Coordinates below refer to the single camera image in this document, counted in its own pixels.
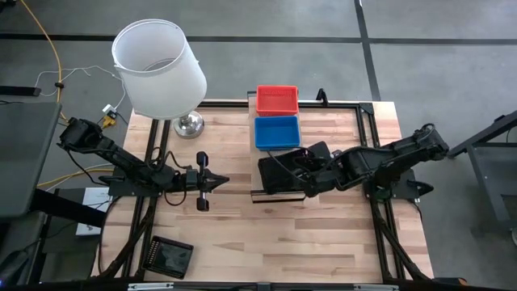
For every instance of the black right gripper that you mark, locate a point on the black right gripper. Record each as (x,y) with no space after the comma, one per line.
(327,175)

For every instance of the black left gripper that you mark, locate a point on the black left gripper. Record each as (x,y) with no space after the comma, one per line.
(202,180)

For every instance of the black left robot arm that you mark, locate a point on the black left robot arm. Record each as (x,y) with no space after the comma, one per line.
(121,161)

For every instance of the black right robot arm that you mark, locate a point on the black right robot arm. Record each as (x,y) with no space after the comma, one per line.
(396,155)

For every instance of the black table clamp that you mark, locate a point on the black table clamp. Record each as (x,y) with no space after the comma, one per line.
(321,96)

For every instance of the white shade silver table lamp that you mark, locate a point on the white shade silver table lamp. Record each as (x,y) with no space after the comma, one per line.
(169,89)

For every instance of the white paper sheet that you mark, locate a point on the white paper sheet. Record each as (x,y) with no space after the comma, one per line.
(95,200)

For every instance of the yellow plug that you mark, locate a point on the yellow plug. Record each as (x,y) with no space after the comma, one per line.
(108,120)

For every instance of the white power adapter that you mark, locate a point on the white power adapter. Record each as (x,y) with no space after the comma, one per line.
(109,109)

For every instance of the black slanted beam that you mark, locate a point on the black slanted beam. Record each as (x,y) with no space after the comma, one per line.
(68,208)

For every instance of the black metal stand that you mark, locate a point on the black metal stand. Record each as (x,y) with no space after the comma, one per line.
(489,190)

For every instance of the dark grey desk top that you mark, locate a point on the dark grey desk top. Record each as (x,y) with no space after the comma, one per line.
(24,161)

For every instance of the black flat floor bar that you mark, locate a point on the black flat floor bar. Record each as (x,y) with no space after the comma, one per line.
(20,91)

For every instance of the wooden shelf with black frame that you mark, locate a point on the wooden shelf with black frame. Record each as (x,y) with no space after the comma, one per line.
(278,197)

